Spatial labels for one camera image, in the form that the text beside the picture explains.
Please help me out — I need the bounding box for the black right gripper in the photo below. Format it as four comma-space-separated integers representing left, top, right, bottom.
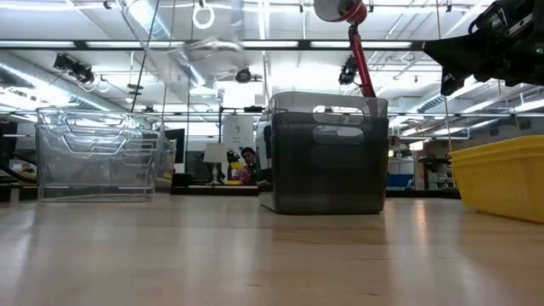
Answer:
422, 0, 544, 97

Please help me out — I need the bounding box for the yellow plastic basket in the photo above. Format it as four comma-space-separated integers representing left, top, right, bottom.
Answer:
449, 134, 544, 162
450, 148, 544, 224

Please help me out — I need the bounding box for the smoke grey plastic bin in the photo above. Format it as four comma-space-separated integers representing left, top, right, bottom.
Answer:
268, 92, 388, 128
258, 110, 390, 215

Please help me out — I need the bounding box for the blue storage bin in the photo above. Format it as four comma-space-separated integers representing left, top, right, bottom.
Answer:
387, 173, 414, 188

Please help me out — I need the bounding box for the silver and red lamp head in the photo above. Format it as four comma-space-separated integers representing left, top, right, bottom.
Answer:
313, 0, 369, 25

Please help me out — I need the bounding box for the black overhead light bar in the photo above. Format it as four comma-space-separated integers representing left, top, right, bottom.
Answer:
0, 39, 426, 50

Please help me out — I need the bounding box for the person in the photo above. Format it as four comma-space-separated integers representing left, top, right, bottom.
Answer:
240, 146, 273, 190

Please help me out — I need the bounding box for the white poster board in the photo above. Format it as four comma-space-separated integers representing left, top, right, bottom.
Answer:
221, 115, 255, 152

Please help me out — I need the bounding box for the white table lamp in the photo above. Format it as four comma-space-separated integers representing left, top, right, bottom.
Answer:
202, 142, 229, 184

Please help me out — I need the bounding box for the black ceiling track light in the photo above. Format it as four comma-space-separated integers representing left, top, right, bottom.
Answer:
53, 53, 95, 85

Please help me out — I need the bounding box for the black camera on lamp arm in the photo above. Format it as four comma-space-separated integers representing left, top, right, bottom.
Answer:
338, 54, 358, 85

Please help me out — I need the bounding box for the white hanging ring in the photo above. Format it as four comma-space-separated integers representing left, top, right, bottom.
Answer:
192, 3, 215, 30

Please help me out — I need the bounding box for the silver ventilation duct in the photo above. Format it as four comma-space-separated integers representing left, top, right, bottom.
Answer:
122, 0, 243, 86

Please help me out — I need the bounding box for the black hanging cable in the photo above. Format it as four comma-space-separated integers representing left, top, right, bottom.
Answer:
129, 0, 162, 112

